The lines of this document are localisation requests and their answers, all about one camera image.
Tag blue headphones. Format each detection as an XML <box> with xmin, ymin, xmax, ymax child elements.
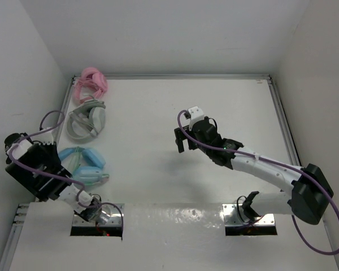
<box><xmin>58</xmin><ymin>146</ymin><xmax>110</xmax><ymax>186</ymax></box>

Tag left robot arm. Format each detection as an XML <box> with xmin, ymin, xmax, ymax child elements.
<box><xmin>4</xmin><ymin>133</ymin><xmax>102</xmax><ymax>222</ymax></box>

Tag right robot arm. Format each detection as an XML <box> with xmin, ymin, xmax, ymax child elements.
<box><xmin>174</xmin><ymin>117</ymin><xmax>334</xmax><ymax>225</ymax></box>

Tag grey headphones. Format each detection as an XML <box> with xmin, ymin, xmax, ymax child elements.
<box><xmin>66</xmin><ymin>99</ymin><xmax>106</xmax><ymax>143</ymax></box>

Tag pink headphones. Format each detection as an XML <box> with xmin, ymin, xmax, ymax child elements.
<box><xmin>73</xmin><ymin>67</ymin><xmax>108</xmax><ymax>104</ymax></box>

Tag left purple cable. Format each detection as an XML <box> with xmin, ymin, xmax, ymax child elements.
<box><xmin>10</xmin><ymin>110</ymin><xmax>125</xmax><ymax>235</ymax></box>

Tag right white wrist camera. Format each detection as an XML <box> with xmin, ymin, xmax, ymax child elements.
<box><xmin>185</xmin><ymin>106</ymin><xmax>205</xmax><ymax>131</ymax></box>

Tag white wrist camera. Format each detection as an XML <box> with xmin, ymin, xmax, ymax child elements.
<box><xmin>185</xmin><ymin>106</ymin><xmax>205</xmax><ymax>131</ymax></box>
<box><xmin>37</xmin><ymin>131</ymin><xmax>54</xmax><ymax>145</ymax></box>

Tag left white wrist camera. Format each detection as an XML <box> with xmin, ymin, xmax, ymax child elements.
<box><xmin>37</xmin><ymin>131</ymin><xmax>54</xmax><ymax>145</ymax></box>

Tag aluminium table frame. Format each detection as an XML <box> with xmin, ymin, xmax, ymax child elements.
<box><xmin>10</xmin><ymin>77</ymin><xmax>337</xmax><ymax>270</ymax></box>

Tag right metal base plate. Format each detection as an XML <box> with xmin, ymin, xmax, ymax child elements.
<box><xmin>222</xmin><ymin>203</ymin><xmax>276</xmax><ymax>228</ymax></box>

